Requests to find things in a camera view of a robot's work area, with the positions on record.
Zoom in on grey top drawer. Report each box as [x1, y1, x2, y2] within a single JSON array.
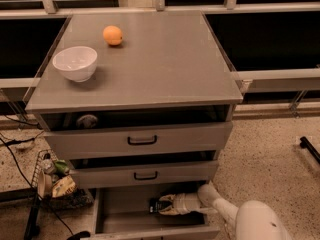
[[42, 105, 233, 160]]

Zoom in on metal window railing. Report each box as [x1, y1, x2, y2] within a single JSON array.
[[0, 0, 320, 21]]

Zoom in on black cable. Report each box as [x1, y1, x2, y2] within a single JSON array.
[[0, 130, 76, 238]]

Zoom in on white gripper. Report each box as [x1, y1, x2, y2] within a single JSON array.
[[159, 193, 201, 216]]

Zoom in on white ceramic bowl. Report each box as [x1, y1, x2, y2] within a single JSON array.
[[52, 46, 98, 82]]

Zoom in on black stand leg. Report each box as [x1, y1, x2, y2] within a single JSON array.
[[24, 195, 41, 240]]

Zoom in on orange fruit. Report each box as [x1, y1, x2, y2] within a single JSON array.
[[103, 26, 123, 46]]

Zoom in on grey bottom drawer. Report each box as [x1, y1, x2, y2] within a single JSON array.
[[90, 182, 219, 240]]

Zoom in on grey middle drawer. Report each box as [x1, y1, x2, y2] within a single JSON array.
[[71, 151, 218, 188]]

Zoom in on blue rxbar snack bar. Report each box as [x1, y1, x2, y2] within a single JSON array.
[[149, 198, 168, 214]]

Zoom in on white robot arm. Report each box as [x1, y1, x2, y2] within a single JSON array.
[[156, 184, 293, 240]]

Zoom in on grey drawer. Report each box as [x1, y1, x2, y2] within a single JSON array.
[[42, 105, 233, 160], [90, 182, 219, 240], [71, 151, 218, 188]]

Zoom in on round object in top drawer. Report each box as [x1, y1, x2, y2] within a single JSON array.
[[76, 114, 98, 129]]

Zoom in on green snack packet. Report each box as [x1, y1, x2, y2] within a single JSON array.
[[54, 160, 70, 175]]

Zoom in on yellow snack bag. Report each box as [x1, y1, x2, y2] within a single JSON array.
[[52, 175, 77, 198]]

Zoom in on grey drawer cabinet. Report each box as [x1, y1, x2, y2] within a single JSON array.
[[25, 10, 244, 240]]

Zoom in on black bar on floor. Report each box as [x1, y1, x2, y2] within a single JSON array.
[[300, 136, 320, 164]]

